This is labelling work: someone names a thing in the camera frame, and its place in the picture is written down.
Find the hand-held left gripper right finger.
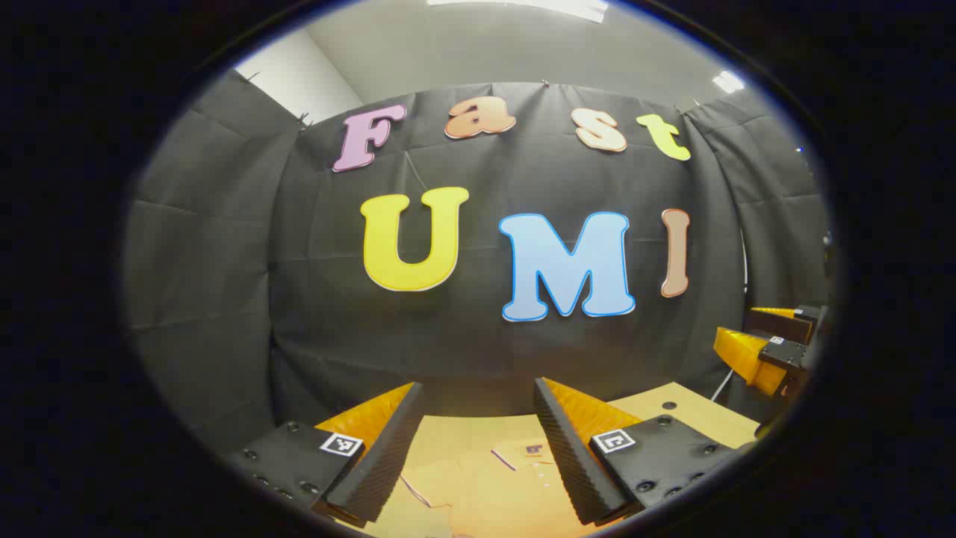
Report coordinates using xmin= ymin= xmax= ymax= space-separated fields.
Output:
xmin=533 ymin=377 xmax=757 ymax=528

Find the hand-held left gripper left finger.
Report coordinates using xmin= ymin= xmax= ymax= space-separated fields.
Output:
xmin=224 ymin=381 xmax=426 ymax=530

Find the orange T-shirt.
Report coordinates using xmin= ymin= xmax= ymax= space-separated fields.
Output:
xmin=366 ymin=436 xmax=598 ymax=538

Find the white cable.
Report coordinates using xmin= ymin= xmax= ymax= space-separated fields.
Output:
xmin=708 ymin=368 xmax=738 ymax=404

